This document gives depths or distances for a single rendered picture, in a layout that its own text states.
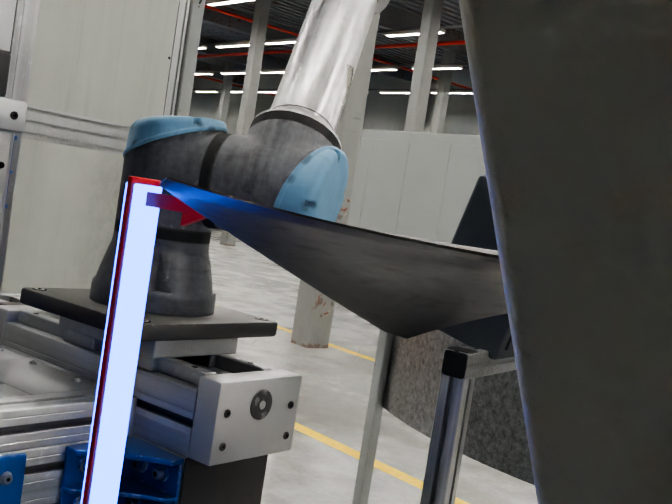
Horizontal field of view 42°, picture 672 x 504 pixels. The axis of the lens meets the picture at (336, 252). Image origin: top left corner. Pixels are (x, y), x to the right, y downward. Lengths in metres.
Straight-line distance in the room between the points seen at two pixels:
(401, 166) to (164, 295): 10.23
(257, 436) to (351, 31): 0.52
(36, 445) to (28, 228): 1.41
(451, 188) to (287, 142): 9.59
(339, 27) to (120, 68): 1.39
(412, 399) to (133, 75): 1.28
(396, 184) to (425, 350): 8.56
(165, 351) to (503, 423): 1.58
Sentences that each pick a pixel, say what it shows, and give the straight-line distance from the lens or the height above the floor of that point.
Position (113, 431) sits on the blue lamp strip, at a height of 1.04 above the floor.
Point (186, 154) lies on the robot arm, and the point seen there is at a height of 1.22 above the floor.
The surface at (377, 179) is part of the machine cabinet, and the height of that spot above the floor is 1.61.
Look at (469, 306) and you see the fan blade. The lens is 0.50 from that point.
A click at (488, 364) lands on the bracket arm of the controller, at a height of 1.04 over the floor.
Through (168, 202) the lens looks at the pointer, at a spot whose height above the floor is 1.18.
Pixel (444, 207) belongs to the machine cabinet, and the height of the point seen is 1.37.
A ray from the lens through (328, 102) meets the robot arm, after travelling 1.08.
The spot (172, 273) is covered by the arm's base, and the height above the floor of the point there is 1.09.
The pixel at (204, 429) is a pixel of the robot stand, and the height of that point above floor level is 0.94.
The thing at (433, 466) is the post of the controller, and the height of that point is 0.92.
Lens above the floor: 1.19
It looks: 3 degrees down
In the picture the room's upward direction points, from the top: 9 degrees clockwise
